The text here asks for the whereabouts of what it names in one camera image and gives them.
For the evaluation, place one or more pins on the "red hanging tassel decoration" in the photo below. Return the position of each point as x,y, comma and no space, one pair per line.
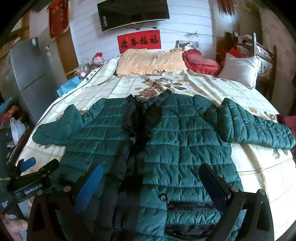
226,7

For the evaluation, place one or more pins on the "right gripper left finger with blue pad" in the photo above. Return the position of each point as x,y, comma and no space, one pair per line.
71,200

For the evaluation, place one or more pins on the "wall mounted black television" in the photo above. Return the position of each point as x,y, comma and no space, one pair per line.
116,14

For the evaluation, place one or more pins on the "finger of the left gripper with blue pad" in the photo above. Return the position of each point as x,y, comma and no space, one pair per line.
25,165

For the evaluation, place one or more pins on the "framed photo on headboard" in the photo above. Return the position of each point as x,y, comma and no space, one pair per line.
187,45

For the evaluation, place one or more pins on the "dark green quilted jacket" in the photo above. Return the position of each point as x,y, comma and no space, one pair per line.
151,152

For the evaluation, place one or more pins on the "person's left hand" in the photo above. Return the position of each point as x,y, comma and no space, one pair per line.
14,226

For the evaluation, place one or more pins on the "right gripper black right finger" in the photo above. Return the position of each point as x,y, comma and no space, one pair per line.
226,199

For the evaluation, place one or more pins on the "pig plush toy red hat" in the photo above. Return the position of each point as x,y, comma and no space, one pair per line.
98,59

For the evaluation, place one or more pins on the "peach frilled pillow cover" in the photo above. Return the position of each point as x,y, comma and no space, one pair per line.
143,62

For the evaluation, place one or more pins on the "grey refrigerator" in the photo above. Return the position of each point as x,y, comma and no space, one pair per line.
31,77

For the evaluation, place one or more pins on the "red frilled cushion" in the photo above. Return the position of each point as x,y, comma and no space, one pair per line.
195,62

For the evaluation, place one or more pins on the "white plastic bag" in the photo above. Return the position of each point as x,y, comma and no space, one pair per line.
17,130

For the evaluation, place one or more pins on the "floral cream bedspread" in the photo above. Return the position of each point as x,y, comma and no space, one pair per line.
259,167

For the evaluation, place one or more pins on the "white pillow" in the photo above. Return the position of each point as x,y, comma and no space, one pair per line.
243,70

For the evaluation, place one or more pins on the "wooden chair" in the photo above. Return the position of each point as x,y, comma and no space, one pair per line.
268,62

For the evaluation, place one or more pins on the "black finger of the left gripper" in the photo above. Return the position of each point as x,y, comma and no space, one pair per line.
49,167

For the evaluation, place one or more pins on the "red Chinese couplet banner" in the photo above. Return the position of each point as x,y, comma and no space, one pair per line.
139,40

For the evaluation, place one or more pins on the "red hanging wall decoration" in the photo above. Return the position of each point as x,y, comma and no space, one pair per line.
58,12

